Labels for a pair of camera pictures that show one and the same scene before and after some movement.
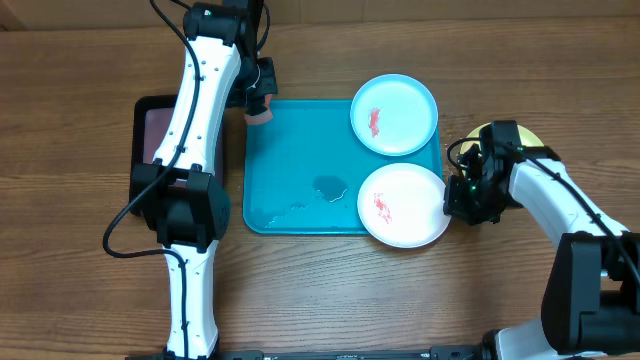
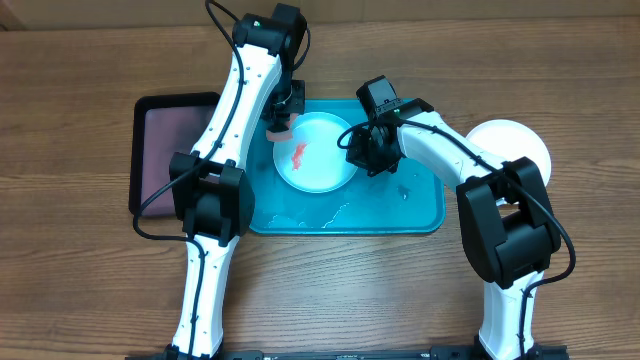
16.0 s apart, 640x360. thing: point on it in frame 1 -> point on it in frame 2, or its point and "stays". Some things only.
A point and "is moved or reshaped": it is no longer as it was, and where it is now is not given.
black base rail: [486, 353] stays
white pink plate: [401, 205] is moved or reshaped
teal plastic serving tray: [304, 170] stays
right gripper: [461, 208] -> [363, 160]
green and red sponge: [263, 116] is moved or reshaped
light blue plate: [394, 115] is moved or reshaped
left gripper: [271, 87] -> [298, 107]
